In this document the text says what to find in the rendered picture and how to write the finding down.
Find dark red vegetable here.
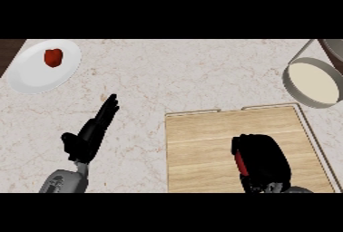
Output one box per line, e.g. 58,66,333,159
43,48,65,69

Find white round plate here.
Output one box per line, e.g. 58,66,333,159
6,39,83,95

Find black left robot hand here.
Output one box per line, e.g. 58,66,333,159
61,93,121,165

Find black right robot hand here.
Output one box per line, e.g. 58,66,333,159
231,133,293,189

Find light wooden tray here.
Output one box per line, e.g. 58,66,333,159
164,102,343,194

